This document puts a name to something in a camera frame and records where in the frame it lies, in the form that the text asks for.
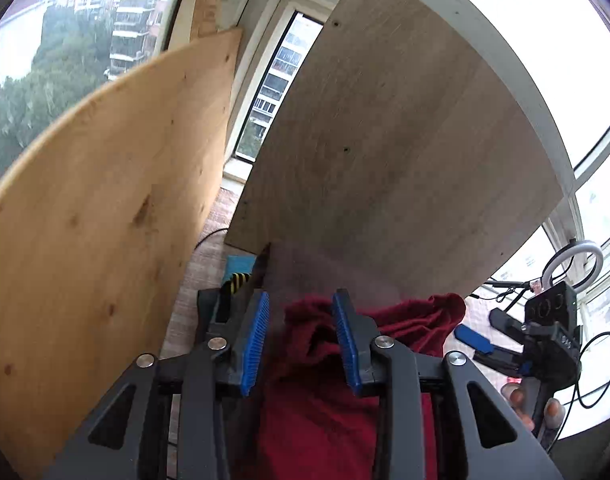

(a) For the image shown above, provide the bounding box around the light plywood board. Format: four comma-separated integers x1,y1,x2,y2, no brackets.
0,27,244,480

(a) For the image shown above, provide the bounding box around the white ring light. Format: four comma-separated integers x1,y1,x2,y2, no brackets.
539,238,606,303

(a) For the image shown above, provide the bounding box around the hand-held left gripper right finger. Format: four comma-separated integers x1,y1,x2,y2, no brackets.
332,288,566,480

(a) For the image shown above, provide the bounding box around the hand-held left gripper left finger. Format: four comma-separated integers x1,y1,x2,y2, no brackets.
42,290,271,480

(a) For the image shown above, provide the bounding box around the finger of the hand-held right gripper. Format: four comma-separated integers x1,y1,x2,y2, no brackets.
454,323,532,377
489,307,530,347

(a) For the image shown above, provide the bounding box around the person's right hand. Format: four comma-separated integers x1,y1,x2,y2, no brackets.
501,382,566,433

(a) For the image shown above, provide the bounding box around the blue flat object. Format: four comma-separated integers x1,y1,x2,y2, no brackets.
224,255,258,286

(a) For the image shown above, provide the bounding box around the dark red garment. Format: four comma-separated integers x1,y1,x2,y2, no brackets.
230,292,468,480

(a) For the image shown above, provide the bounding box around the grey-brown wooden board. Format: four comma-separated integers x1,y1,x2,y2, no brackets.
224,0,576,306

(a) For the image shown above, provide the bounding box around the yellow black striped object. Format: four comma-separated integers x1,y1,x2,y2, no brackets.
221,272,253,321

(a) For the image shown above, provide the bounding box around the white window frame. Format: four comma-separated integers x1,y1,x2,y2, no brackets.
223,0,338,183

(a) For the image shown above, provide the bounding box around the thin black cable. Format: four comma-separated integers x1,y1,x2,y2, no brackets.
192,227,229,251

